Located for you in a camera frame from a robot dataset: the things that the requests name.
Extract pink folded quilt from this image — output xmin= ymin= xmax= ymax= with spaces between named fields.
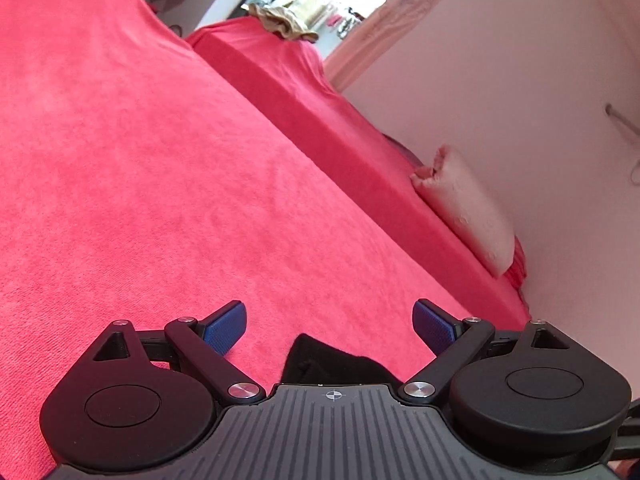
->
xmin=410 ymin=145 xmax=515 ymax=278

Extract bed pink cover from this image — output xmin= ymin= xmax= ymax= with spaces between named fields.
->
xmin=186 ymin=16 xmax=529 ymax=330
xmin=1 ymin=0 xmax=465 ymax=479

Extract black knit pants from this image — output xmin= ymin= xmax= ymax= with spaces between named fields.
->
xmin=281 ymin=334 xmax=402 ymax=389

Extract pink curtain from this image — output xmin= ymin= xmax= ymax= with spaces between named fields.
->
xmin=323 ymin=0 xmax=442 ymax=92

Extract beige cloth on bed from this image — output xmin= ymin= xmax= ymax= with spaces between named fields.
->
xmin=246 ymin=0 xmax=335 ymax=44

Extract near bed pink cover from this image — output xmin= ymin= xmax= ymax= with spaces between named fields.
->
xmin=1 ymin=0 xmax=465 ymax=479

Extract far bed pink cover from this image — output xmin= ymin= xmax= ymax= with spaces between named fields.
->
xmin=186 ymin=16 xmax=529 ymax=330

